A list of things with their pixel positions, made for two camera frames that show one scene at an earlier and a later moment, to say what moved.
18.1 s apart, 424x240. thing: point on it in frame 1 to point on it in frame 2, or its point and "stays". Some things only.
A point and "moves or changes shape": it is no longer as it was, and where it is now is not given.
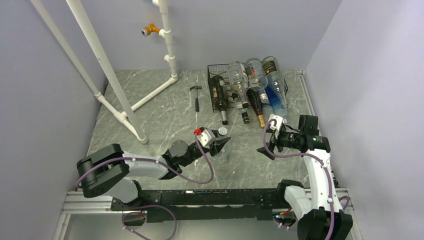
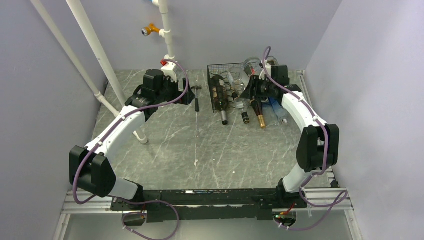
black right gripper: (263, 150) to (255, 82)
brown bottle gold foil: (255, 99) stays
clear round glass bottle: (239, 81) moves or changes shape
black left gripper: (217, 146) to (167, 81)
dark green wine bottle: (221, 103) stays
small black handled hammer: (196, 87) stays
